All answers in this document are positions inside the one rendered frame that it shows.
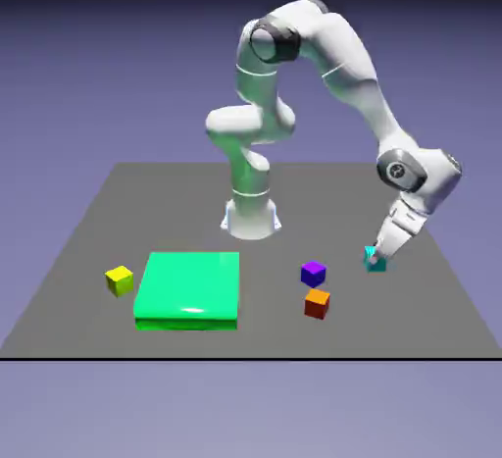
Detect large green box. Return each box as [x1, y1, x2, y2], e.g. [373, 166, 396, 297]
[132, 251, 241, 331]

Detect small orange cube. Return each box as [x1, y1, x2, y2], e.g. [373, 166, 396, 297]
[304, 288, 331, 321]

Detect small cyan cube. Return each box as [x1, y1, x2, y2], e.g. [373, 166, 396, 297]
[363, 245, 388, 274]

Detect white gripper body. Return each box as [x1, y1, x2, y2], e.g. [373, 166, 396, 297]
[373, 215, 416, 260]

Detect small yellow cube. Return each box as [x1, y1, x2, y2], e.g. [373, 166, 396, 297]
[104, 265, 134, 298]

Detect small purple cube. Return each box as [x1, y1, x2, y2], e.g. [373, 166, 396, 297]
[300, 260, 327, 289]

